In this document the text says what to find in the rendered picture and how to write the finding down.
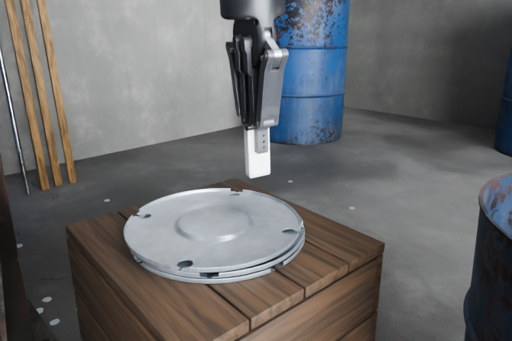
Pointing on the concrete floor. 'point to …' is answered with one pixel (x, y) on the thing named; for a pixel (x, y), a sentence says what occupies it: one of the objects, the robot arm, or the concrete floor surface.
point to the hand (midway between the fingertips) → (257, 150)
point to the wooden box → (223, 332)
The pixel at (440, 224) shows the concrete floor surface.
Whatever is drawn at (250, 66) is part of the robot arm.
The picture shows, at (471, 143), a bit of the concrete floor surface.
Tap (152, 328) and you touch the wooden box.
